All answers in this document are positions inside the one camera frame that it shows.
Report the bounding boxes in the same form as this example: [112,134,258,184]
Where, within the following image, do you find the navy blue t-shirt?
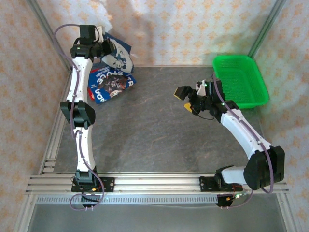
[98,32,135,73]

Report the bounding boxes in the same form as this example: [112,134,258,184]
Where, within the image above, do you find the blue printed folded t-shirt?
[87,67,138,105]

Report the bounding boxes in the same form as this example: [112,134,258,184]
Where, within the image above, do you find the green plastic basket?
[211,55,270,110]

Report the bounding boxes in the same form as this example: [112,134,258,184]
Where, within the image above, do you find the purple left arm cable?
[53,23,107,212]

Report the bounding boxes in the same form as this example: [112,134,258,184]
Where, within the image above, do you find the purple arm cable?
[53,23,107,212]
[212,72,276,210]

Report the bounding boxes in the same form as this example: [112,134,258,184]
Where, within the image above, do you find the aluminium frame post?
[25,0,73,73]
[248,0,288,58]

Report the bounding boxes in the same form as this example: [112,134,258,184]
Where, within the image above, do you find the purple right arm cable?
[212,72,276,210]

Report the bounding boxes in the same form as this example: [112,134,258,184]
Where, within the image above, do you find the aluminium base rail beam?
[25,172,290,195]

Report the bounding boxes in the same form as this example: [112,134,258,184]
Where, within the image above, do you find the grey slotted cable duct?
[36,194,218,205]

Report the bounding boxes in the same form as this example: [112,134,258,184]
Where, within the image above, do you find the small circuit board with wires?
[225,190,249,203]

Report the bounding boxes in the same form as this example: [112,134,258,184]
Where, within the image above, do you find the aluminium table side rail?
[38,67,80,174]

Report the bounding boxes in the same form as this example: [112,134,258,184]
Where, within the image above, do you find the orange connector with wires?
[82,185,107,195]

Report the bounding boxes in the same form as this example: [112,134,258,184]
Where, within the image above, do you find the aluminium frame leg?
[276,193,299,232]
[13,193,37,232]

